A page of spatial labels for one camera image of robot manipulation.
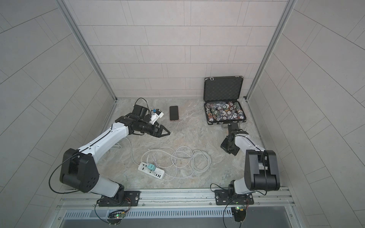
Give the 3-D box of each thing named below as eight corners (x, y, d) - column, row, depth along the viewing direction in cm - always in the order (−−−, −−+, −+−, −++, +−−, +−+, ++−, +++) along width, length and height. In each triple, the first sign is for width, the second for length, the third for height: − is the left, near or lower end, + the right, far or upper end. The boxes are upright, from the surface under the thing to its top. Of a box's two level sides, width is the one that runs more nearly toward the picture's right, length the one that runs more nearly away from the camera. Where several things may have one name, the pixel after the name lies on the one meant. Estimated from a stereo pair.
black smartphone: (170, 120, 105) (169, 118, 104) (170, 107, 113) (169, 105, 112) (178, 119, 105) (178, 118, 104) (178, 107, 114) (177, 105, 112)
